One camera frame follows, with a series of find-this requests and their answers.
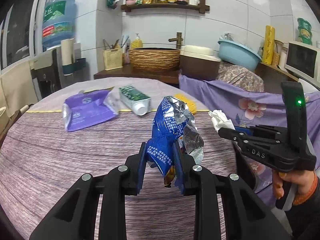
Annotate yellow soap bottle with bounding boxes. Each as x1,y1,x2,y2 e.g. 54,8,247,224
131,33,143,49

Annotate beige utensil holder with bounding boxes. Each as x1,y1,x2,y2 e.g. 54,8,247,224
103,48,123,70

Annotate brown white rice cooker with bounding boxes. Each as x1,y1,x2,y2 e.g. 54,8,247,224
180,45,221,81

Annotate white microwave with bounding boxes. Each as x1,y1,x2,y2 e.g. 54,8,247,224
285,41,319,88

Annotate purple floral cloth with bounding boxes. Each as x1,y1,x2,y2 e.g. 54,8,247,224
179,75,319,207

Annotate right hand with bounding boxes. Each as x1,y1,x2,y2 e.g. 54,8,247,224
272,170,318,205

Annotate wooden counter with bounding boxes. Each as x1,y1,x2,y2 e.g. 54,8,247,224
94,64,180,86

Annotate blue chip bag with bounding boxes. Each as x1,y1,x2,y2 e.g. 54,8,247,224
146,96,204,187

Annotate green milk carton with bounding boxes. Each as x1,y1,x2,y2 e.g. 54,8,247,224
119,85,152,116

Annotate purple tissue package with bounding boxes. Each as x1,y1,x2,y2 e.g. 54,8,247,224
62,88,119,132

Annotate blue water jug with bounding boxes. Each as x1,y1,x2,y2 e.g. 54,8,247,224
42,0,76,50

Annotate wooden faucet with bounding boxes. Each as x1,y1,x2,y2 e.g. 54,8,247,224
168,32,183,49

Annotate paisley patterned cloth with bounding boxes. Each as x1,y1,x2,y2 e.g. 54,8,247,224
217,61,264,92

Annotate yellow roll package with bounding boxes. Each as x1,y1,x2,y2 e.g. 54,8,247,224
262,25,275,65

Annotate water dispenser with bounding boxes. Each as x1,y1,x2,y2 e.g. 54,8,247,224
29,47,62,98

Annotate light blue basin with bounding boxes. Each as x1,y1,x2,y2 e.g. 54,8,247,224
218,39,261,72

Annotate window frame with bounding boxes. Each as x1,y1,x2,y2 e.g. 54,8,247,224
1,0,49,74

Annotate yellow foam fruit net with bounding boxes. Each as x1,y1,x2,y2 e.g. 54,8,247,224
174,94,197,114

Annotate woven basket sink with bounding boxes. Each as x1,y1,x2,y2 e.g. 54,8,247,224
129,48,180,72

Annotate black trash bin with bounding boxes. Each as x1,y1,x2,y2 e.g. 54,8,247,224
232,142,257,190

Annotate green stacked cups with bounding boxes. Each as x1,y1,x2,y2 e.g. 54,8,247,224
297,18,312,45

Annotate purple striped tablecloth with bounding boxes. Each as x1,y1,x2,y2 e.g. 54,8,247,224
0,76,241,240

